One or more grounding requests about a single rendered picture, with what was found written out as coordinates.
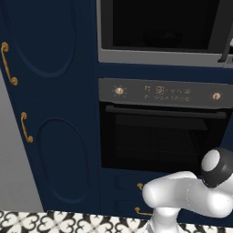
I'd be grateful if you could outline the black microwave door handle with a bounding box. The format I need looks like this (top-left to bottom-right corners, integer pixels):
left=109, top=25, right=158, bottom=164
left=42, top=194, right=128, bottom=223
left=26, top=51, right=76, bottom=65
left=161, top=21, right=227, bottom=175
left=217, top=28, right=233, bottom=64

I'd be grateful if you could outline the gold oven knob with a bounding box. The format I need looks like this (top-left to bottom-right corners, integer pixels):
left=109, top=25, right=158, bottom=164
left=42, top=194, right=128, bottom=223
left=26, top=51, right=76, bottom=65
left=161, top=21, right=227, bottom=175
left=114, top=86, right=126, bottom=97
left=211, top=91, right=222, bottom=102

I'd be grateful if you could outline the grey microwave oven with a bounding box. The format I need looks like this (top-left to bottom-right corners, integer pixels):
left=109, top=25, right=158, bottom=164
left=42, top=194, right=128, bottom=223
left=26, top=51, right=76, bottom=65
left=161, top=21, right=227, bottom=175
left=96, top=0, right=233, bottom=68

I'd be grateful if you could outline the gold cupboard handle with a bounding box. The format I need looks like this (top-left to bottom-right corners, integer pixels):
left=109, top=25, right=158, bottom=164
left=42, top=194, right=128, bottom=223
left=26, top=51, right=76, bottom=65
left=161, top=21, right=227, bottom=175
left=0, top=41, right=19, bottom=86
left=20, top=111, right=35, bottom=144

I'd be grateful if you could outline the black oven door handle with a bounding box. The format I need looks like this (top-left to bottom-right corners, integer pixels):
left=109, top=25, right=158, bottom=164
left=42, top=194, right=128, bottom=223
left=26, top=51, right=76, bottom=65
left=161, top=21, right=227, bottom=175
left=105, top=105, right=228, bottom=120

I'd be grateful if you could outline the black glass oven door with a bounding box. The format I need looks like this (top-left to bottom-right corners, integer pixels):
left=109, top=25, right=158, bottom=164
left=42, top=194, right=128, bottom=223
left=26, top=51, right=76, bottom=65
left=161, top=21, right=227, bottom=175
left=99, top=101, right=233, bottom=177

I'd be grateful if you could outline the black built-in oven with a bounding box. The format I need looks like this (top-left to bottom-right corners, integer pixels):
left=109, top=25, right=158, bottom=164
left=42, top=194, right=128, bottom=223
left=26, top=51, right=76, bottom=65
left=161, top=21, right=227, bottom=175
left=97, top=77, right=233, bottom=177

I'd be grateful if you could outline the black microwave door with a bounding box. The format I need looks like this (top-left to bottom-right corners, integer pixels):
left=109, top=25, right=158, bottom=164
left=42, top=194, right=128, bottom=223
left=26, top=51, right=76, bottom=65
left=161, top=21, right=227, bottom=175
left=208, top=0, right=233, bottom=65

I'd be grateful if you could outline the navy drawer front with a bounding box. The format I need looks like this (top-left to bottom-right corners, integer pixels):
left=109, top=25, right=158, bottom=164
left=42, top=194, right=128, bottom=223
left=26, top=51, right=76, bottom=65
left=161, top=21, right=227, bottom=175
left=100, top=167, right=202, bottom=198
left=100, top=196, right=157, bottom=220

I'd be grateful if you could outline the navy cupboard door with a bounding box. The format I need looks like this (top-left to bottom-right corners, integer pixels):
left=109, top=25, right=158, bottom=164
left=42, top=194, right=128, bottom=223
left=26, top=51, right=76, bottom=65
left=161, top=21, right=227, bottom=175
left=11, top=98, right=102, bottom=214
left=0, top=0, right=96, bottom=103

